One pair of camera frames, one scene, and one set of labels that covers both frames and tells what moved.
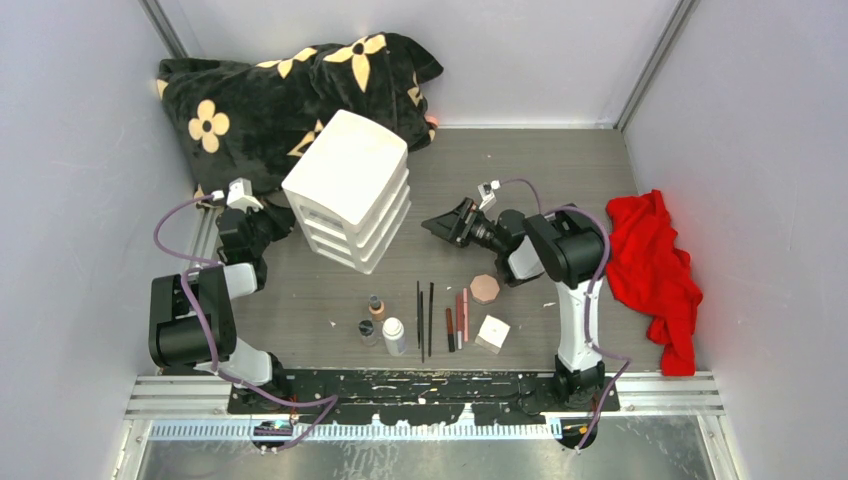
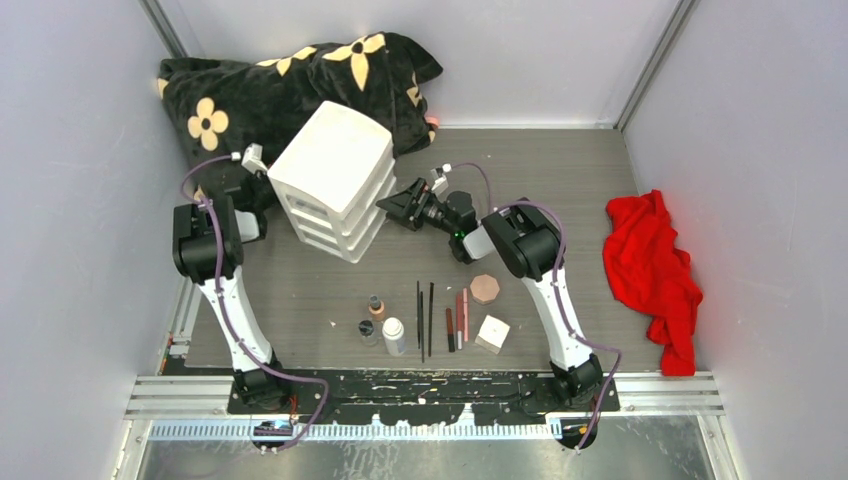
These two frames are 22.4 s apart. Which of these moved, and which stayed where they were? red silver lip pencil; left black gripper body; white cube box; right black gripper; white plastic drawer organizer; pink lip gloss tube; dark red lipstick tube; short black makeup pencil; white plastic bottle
Moved: left black gripper body; white plastic drawer organizer; right black gripper
Stayed: red silver lip pencil; pink lip gloss tube; dark red lipstick tube; white cube box; white plastic bottle; short black makeup pencil
